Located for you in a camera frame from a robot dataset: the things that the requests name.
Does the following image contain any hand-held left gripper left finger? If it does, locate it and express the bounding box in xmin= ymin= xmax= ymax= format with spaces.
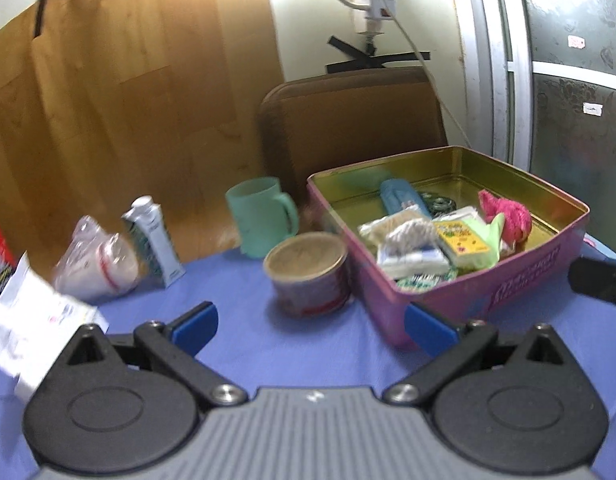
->
xmin=62 ymin=301 xmax=249 ymax=407

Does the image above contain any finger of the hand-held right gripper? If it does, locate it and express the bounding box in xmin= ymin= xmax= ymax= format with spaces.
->
xmin=568 ymin=257 xmax=616 ymax=310

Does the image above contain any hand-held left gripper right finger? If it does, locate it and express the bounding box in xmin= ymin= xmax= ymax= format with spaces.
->
xmin=382 ymin=302 xmax=570 ymax=407

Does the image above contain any pink tin box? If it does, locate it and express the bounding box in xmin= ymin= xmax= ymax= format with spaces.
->
xmin=307 ymin=146 xmax=590 ymax=349

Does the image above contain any white tissue pack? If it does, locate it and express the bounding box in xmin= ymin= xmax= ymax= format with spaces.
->
xmin=377 ymin=245 xmax=449 ymax=279

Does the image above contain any white rope ball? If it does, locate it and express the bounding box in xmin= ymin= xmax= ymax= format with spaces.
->
xmin=387 ymin=219 xmax=439 ymax=257

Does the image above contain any yellow printed packet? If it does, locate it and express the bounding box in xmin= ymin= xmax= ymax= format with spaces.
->
xmin=432 ymin=219 xmax=495 ymax=257

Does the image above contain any pink fluffy pompom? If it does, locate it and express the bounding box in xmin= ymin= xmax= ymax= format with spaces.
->
xmin=478 ymin=189 xmax=532 ymax=247

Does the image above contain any dark round item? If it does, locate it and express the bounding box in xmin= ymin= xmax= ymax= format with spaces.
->
xmin=420 ymin=192 xmax=462 ymax=217

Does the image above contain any blue soft pouch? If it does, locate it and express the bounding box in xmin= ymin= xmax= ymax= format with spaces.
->
xmin=380 ymin=178 xmax=432 ymax=217

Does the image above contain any white drink carton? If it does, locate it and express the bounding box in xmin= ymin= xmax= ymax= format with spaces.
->
xmin=122 ymin=196 xmax=185 ymax=289

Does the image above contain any blue tablecloth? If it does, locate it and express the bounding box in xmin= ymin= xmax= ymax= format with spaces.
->
xmin=0 ymin=235 xmax=616 ymax=480

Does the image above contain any clear plastic bag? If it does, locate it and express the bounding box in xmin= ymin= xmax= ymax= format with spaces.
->
xmin=52 ymin=216 xmax=139 ymax=304

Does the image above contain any round red can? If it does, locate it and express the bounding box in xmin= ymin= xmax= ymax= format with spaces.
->
xmin=263 ymin=232 xmax=353 ymax=319

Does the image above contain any green plastic cup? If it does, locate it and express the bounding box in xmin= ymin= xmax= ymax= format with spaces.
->
xmin=225 ymin=176 xmax=300 ymax=259

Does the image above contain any white paper packet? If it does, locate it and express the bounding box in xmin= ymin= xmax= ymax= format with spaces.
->
xmin=0 ymin=252 xmax=109 ymax=402

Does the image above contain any brown chair back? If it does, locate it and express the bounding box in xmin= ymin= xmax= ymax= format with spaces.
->
xmin=258 ymin=66 xmax=449 ymax=213

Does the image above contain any white framed glass door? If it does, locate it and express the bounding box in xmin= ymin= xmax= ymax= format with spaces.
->
xmin=458 ymin=0 xmax=616 ymax=261

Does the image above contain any wooden board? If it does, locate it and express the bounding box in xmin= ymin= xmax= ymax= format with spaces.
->
xmin=0 ymin=0 xmax=289 ymax=281

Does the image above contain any black tape cross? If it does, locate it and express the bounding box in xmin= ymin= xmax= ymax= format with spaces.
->
xmin=326 ymin=35 xmax=431 ymax=75

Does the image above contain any black tape strip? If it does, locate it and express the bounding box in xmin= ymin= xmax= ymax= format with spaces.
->
xmin=32 ymin=0 xmax=54 ymax=39

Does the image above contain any white cable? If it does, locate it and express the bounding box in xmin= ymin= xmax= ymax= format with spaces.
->
xmin=378 ymin=0 xmax=481 ymax=153

